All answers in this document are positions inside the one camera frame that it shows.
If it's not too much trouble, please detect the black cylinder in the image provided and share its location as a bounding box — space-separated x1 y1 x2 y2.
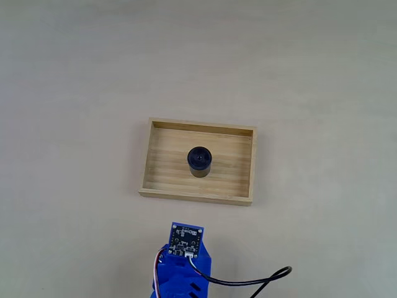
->
186 145 215 179

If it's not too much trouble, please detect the wooden box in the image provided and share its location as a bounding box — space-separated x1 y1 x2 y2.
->
138 117 258 207

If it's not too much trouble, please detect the white red black servo wire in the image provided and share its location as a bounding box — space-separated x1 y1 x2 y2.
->
153 247 167 296

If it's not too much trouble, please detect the blue camera circuit board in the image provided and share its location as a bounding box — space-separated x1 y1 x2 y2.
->
167 221 205 260

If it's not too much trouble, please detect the black camera cable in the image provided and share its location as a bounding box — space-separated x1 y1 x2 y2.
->
187 255 293 298

